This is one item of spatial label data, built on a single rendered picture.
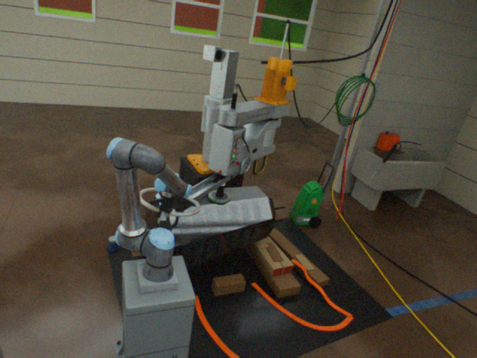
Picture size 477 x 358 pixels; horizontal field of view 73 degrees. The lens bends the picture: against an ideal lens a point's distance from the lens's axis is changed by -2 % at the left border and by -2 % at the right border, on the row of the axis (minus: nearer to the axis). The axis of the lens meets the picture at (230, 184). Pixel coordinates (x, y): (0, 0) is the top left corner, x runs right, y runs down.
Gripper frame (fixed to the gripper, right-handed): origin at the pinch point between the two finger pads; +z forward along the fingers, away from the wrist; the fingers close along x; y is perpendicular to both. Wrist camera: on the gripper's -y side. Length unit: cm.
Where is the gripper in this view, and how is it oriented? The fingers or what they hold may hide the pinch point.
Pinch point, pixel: (159, 220)
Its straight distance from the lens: 239.5
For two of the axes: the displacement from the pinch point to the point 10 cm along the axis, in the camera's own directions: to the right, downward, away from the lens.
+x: 0.9, -2.7, 9.6
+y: 9.6, 2.8, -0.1
